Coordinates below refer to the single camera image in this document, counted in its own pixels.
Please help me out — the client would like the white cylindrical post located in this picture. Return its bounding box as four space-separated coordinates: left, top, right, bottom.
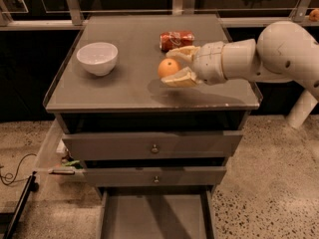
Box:
286 91 318 128

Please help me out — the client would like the orange fruit on ledge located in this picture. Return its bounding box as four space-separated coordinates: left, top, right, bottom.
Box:
309 9 319 22

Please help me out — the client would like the black metal bar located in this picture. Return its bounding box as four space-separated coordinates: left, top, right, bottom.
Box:
2 171 39 239

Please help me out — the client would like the black floor cable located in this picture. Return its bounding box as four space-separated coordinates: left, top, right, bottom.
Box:
0 152 38 186

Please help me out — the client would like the orange fruit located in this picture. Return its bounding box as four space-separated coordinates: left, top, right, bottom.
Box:
309 9 319 22
158 58 181 78

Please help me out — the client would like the bottom grey open drawer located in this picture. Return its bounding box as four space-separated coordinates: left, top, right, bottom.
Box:
97 186 217 239

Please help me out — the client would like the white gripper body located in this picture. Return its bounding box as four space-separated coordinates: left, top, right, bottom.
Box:
192 42 226 85

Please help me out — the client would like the red soda can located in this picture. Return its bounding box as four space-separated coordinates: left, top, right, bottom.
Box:
159 31 194 52

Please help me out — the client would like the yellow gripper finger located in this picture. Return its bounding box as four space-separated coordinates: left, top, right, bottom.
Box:
161 67 201 88
165 46 200 63

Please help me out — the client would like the top grey drawer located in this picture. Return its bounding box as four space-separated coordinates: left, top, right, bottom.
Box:
62 130 242 160

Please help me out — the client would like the middle grey drawer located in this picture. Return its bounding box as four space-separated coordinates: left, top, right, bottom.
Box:
84 166 226 187

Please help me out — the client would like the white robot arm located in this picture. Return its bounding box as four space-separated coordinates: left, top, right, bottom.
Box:
161 21 319 100

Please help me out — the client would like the white ceramic bowl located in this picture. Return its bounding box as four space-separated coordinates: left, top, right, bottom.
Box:
76 42 119 76

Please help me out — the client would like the grey drawer cabinet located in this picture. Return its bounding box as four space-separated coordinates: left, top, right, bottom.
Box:
43 13 264 239

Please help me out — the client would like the metal window railing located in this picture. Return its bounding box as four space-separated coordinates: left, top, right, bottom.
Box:
0 0 318 31

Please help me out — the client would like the clear plastic bin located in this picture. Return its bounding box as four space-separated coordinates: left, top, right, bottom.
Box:
33 120 85 184

